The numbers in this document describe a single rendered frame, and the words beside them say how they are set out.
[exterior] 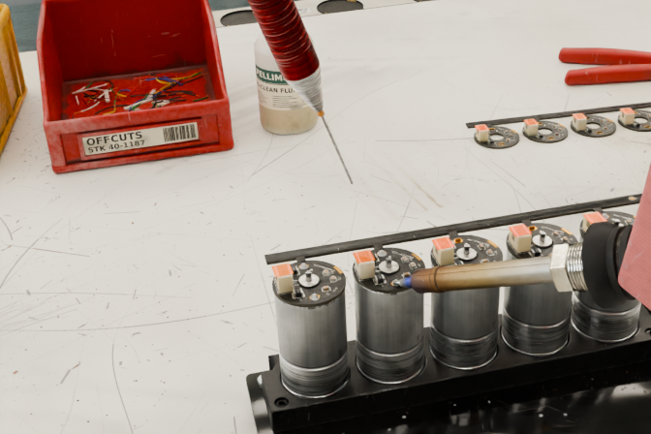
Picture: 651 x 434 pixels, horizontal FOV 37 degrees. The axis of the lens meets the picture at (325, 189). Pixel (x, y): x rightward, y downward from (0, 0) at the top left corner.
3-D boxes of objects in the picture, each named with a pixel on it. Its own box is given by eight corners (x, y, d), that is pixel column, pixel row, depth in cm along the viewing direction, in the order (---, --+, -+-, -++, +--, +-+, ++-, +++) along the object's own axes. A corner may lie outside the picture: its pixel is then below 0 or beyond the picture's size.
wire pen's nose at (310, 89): (294, 113, 28) (274, 73, 27) (323, 91, 28) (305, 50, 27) (314, 127, 27) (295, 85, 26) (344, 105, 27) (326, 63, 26)
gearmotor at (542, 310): (576, 366, 36) (590, 253, 33) (514, 379, 36) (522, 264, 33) (549, 325, 38) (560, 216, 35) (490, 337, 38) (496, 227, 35)
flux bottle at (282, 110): (256, 135, 55) (240, -35, 50) (265, 108, 58) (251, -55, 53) (315, 136, 55) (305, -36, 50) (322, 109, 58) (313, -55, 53)
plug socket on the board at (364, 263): (382, 276, 33) (382, 260, 33) (357, 280, 33) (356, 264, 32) (376, 263, 34) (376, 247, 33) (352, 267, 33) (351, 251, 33)
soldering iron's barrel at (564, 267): (414, 313, 32) (598, 301, 27) (396, 271, 31) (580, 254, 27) (434, 291, 33) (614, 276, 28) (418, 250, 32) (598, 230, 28)
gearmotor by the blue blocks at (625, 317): (646, 353, 36) (665, 240, 34) (585, 364, 36) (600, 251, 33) (616, 314, 38) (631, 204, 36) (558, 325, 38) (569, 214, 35)
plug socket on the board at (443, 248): (460, 263, 33) (461, 247, 33) (437, 266, 33) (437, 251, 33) (453, 250, 34) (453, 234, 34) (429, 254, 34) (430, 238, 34)
